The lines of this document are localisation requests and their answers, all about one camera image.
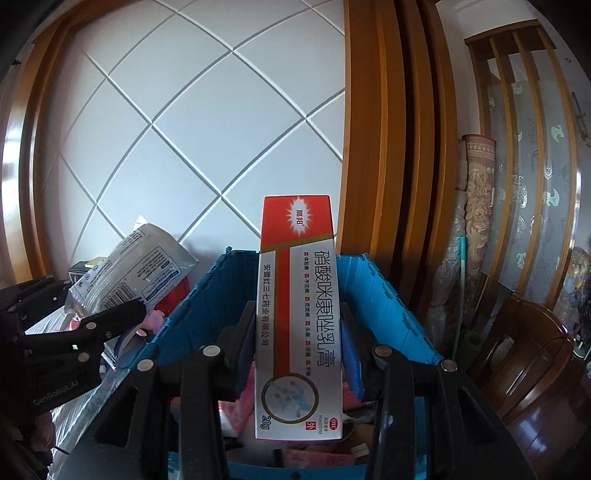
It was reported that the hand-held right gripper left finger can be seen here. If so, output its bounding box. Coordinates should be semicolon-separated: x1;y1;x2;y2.
60;300;257;480

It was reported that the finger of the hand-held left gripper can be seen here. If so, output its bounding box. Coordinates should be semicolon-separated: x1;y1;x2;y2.
0;276;70;319
74;299;147;344

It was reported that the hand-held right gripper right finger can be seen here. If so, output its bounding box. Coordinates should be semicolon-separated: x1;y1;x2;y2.
341;300;509;480

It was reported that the large pink tissue pack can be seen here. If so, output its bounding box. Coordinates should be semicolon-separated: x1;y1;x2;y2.
217;360;257;435

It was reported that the white plastic bag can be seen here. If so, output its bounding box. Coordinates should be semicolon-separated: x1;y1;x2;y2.
65;216;199;319

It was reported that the blue plastic storage crate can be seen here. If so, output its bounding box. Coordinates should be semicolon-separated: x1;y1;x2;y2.
117;247;444;480

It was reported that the red and white medicine box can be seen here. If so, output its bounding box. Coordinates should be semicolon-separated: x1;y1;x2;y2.
255;195;345;441

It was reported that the orange and pink plush pig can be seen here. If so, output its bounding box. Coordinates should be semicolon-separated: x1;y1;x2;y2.
139;310;167;335

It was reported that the black gift box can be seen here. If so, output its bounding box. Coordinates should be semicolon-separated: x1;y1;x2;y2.
68;258;112;283

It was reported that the red bear suitcase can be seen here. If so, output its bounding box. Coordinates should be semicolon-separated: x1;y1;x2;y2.
152;277;192;315

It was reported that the wooden chair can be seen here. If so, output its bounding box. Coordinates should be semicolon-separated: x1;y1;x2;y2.
466;295;587;425

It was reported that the rolled patterned carpet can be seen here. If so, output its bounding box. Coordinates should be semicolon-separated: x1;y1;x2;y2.
462;134;497;278

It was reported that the colourful wrapped bundle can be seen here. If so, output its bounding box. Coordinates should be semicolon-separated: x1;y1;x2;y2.
554;247;591;333

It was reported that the wooden bed headboard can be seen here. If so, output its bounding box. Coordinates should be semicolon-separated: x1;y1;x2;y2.
0;0;458;319

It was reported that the wooden slatted screen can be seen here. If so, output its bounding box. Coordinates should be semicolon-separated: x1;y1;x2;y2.
464;18;583;315

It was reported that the teal mop handle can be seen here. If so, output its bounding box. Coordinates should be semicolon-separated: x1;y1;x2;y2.
450;236;467;361

